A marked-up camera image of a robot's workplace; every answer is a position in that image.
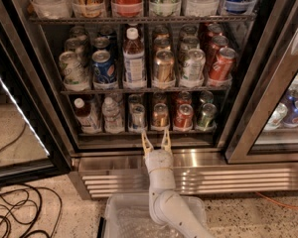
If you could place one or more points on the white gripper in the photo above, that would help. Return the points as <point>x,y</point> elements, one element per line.
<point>159,160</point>

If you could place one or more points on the orange can front bottom shelf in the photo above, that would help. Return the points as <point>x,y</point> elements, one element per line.
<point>160,117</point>

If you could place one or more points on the orange can shelf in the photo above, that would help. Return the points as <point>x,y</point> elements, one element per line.
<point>163,66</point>
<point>161,44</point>
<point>159,97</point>
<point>160,117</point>

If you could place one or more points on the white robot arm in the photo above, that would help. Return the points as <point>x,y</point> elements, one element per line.
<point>166,206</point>

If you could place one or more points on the silver can front bottom shelf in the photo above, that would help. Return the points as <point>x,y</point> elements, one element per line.
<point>138,117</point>

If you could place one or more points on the silver can shelf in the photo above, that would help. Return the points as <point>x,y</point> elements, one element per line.
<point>135,99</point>
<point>138,117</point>

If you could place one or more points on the red can front bottom shelf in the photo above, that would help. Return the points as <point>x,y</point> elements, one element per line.
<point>184,116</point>

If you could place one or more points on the orange can rear bottom shelf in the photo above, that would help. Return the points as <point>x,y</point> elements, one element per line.
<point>159,97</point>

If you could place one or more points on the silver can rear bottom shelf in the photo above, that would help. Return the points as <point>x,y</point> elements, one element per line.
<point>135,99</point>

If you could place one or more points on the clear water bottle bottom shelf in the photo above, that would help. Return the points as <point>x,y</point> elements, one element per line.
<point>113,122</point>

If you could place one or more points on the green can front bottom shelf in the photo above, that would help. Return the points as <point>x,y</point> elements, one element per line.
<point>207,115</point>

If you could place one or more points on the red can rear bottom shelf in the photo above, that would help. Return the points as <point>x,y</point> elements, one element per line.
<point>183,97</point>

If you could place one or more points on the steel fridge base grille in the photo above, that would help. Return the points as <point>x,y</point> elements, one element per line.
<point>96,175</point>

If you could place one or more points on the green can rear bottom shelf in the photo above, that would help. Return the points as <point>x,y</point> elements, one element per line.
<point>206,97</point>

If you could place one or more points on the brown tea bottle bottom shelf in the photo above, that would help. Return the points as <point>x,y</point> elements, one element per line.
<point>86,116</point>

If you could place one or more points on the brown tea bottle shelf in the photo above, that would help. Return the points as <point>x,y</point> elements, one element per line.
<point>133,57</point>
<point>86,116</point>

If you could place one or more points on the brown tea bottle middle shelf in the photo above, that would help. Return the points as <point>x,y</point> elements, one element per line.
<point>133,57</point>

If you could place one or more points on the orange can front middle shelf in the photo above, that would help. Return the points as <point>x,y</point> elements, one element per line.
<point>163,66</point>

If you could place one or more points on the white can front middle shelf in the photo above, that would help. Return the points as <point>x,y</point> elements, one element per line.
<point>193,64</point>

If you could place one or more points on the blue pepsi can middle shelf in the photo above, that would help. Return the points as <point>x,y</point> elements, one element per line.
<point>103,67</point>

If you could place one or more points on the red can front middle shelf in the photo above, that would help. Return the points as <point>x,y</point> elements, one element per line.
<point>224,62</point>

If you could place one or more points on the white green can middle shelf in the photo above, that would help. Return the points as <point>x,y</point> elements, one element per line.
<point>72,68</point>

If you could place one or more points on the closed right fridge door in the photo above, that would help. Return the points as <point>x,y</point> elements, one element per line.
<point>266,75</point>

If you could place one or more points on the open glass fridge door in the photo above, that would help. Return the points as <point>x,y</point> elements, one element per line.
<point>28,149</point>

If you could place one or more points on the white can right fridge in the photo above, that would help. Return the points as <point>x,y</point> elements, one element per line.
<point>275,119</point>

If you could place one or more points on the blue can right fridge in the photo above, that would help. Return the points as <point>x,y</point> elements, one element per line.
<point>291,119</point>

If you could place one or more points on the clear bottle top shelf right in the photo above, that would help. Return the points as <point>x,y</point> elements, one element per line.
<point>200,8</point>

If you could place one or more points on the clear plastic bin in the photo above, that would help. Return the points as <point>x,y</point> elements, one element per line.
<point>127,216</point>

